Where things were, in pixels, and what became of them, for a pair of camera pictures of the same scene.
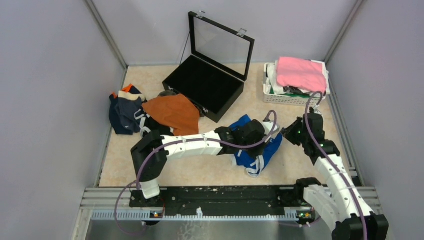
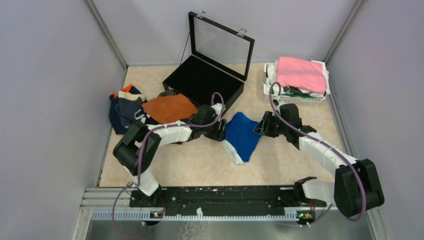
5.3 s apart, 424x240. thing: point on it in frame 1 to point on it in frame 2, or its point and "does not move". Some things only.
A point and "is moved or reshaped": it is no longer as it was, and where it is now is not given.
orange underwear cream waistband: (175, 110) does not move
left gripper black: (259, 151) to (218, 135)
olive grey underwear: (166, 93) does not move
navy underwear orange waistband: (116, 120) does not move
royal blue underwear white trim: (255, 165) is moved or reshaped
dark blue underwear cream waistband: (128, 103) does not move
